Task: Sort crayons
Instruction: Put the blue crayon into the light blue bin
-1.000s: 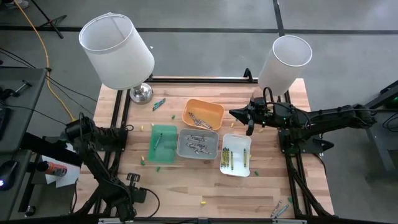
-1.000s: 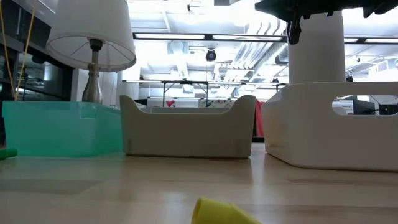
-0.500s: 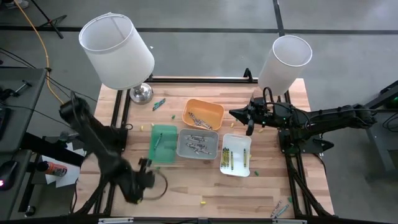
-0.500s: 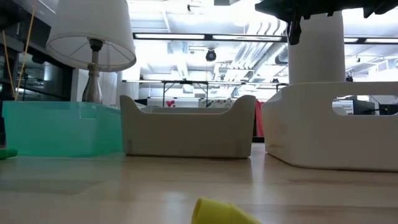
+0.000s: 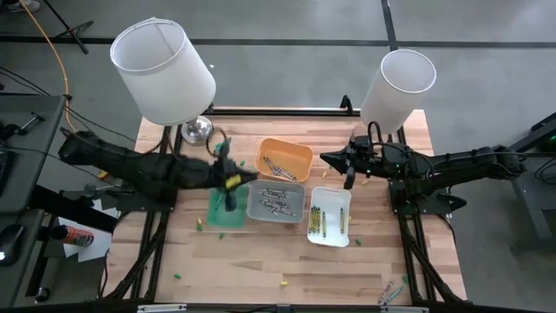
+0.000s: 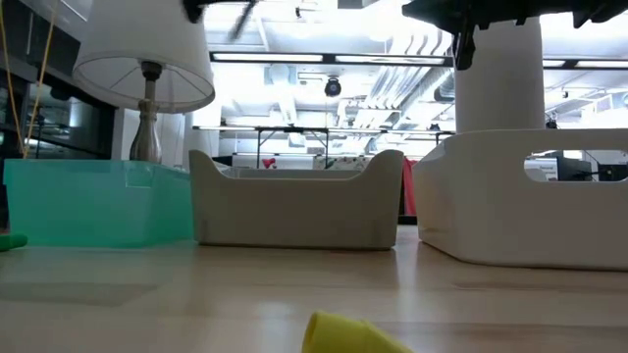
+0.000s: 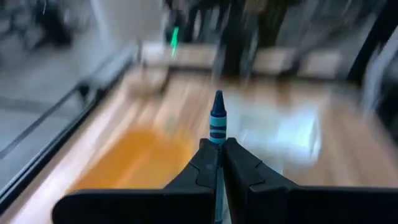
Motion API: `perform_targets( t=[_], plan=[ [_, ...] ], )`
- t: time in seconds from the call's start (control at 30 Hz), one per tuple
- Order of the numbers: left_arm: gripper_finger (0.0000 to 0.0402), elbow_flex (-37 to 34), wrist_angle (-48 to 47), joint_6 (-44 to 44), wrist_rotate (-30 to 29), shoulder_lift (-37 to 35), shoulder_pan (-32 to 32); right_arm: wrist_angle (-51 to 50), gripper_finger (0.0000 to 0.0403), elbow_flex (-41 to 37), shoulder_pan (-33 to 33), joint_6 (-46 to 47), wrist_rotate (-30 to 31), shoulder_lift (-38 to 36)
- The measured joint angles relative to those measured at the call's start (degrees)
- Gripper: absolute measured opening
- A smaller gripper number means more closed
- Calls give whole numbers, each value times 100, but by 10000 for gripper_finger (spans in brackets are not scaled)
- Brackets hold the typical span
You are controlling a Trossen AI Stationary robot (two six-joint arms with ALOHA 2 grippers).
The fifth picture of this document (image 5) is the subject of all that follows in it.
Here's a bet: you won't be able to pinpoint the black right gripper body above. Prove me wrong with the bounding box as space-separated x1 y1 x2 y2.
344 135 380 190

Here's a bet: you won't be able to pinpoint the grey low desk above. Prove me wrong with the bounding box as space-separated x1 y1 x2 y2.
0 208 49 309

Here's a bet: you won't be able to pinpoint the white plastic bin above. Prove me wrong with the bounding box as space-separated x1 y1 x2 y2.
306 186 352 249

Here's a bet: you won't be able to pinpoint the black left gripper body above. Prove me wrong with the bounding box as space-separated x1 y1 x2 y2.
210 139 245 213

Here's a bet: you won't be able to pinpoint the person's shoe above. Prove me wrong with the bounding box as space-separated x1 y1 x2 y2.
4 0 42 14

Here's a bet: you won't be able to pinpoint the white paper sheets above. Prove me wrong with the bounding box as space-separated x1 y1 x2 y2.
57 197 122 263

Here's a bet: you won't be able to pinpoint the black metal table frame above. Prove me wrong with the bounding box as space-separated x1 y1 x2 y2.
97 105 470 313

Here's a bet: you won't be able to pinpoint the black beam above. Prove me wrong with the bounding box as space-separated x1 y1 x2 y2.
28 184 119 235

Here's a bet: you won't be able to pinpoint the orange plastic bin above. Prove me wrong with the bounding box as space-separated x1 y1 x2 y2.
254 137 314 183

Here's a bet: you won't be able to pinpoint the black tripod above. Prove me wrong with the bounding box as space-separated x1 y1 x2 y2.
41 0 95 56

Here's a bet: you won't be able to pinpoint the black frame side table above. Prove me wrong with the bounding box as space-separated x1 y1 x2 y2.
477 110 556 256

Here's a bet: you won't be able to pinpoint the silver metal bracket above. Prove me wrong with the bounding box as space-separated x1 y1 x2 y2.
136 303 188 313
380 305 430 313

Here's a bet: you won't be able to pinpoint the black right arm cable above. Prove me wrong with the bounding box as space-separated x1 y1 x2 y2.
367 121 384 145

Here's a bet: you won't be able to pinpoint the black handle tool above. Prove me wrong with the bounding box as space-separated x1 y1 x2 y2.
0 111 45 141

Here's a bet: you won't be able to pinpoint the grey side desk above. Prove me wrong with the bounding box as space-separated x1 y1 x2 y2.
0 94 67 214

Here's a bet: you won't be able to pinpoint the white shade lamp silver base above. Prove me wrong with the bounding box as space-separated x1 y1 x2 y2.
109 17 217 145

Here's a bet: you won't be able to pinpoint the grey plastic bin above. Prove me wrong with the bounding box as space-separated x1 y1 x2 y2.
246 178 307 224

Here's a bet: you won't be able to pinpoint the orange spray can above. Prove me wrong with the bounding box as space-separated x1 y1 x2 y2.
50 224 96 248

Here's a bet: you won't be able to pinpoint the translucent green plastic bin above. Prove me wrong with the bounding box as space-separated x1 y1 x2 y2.
206 182 251 230

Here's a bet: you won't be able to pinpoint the yellow cable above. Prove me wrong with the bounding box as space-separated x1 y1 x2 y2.
17 0 109 180

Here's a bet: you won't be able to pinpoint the black computer mouse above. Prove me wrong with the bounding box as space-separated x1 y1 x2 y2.
0 223 26 267

